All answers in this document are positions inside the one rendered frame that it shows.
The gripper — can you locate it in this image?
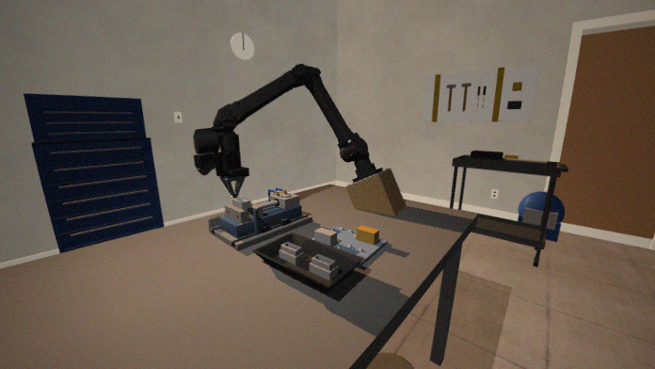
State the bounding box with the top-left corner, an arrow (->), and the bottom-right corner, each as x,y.
216,151 -> 249,198

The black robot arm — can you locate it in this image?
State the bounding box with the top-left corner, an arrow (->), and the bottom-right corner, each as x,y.
193,64 -> 383,183

